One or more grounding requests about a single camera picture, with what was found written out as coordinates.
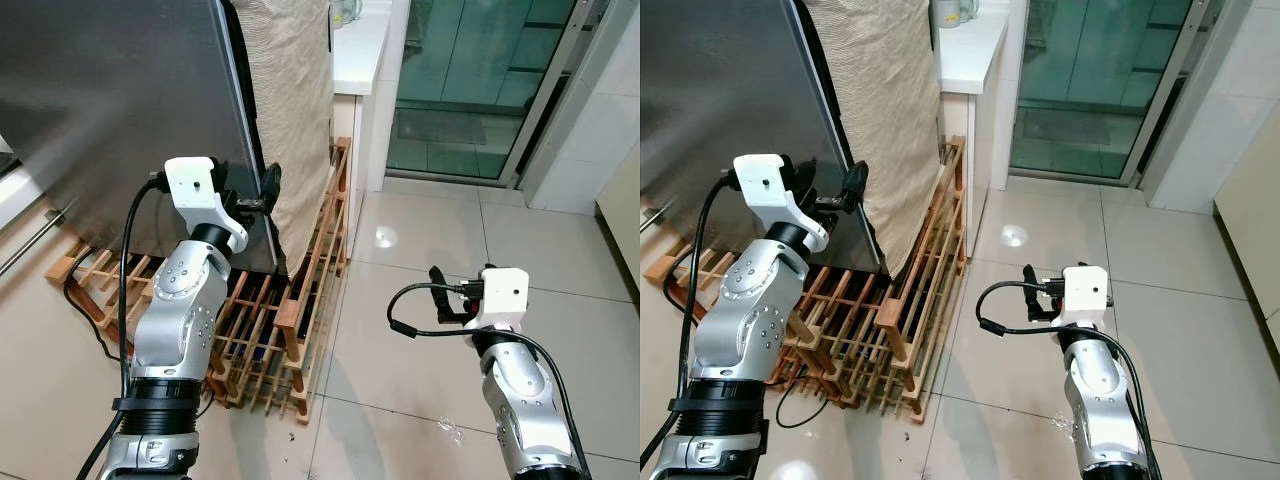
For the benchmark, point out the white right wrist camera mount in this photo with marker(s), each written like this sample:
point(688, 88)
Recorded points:
point(1088, 290)
point(500, 290)

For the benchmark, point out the beige patterned cloth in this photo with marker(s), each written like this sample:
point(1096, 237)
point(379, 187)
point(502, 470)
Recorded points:
point(295, 110)
point(890, 110)

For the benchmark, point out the narrow white counter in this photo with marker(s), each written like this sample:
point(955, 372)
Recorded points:
point(965, 60)
point(355, 55)

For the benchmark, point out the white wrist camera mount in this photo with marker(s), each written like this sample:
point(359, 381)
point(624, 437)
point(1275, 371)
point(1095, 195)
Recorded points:
point(762, 182)
point(190, 185)
point(1088, 290)
point(500, 290)

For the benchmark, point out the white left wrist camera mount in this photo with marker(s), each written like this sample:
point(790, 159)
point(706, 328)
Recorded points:
point(190, 185)
point(762, 182)

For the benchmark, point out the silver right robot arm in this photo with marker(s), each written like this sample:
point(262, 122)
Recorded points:
point(1095, 390)
point(515, 390)

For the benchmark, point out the wooden slatted rack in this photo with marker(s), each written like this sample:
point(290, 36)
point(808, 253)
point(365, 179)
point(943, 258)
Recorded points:
point(300, 310)
point(915, 320)

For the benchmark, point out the clear glass mug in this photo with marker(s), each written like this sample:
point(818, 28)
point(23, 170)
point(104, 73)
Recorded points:
point(955, 11)
point(345, 12)

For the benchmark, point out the plain beige cabinet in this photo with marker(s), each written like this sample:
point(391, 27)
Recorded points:
point(622, 205)
point(1250, 240)

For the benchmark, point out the glass sliding door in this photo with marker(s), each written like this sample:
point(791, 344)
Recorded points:
point(1090, 80)
point(470, 80)

